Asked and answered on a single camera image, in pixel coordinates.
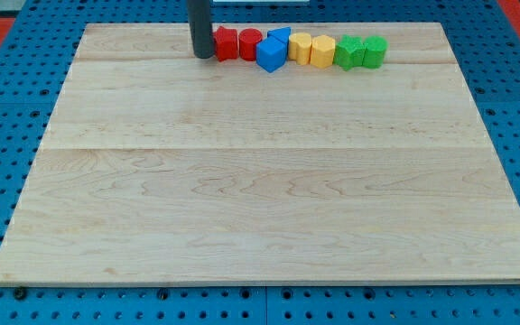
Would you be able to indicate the blue cube block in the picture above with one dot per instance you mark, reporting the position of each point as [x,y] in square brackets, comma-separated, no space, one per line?
[271,54]

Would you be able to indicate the green star block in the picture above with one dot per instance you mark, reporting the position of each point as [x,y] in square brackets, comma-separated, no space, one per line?
[349,52]

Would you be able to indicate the blue perforated metal table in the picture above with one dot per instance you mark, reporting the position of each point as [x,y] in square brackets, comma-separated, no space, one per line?
[35,57]

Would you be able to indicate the blue triangle block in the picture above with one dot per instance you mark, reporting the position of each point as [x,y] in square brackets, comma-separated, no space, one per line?
[281,34]

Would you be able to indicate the yellow hexagon block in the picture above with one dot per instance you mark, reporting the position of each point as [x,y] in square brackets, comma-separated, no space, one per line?
[322,51]

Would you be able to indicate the light wooden board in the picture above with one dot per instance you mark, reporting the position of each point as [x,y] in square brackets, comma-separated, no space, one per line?
[159,169]

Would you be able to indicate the grey cylindrical robot arm tip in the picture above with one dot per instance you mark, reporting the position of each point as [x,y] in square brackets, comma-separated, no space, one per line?
[199,19]

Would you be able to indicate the yellow heart block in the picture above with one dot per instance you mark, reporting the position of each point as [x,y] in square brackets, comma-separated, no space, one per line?
[299,47]

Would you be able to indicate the red star block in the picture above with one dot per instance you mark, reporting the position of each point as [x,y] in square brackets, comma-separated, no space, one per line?
[226,43]

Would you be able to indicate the red cylinder block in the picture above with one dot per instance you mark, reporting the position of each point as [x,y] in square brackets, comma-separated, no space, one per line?
[247,40]

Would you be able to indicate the green cylinder block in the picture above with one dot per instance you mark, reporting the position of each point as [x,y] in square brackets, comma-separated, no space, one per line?
[375,49]

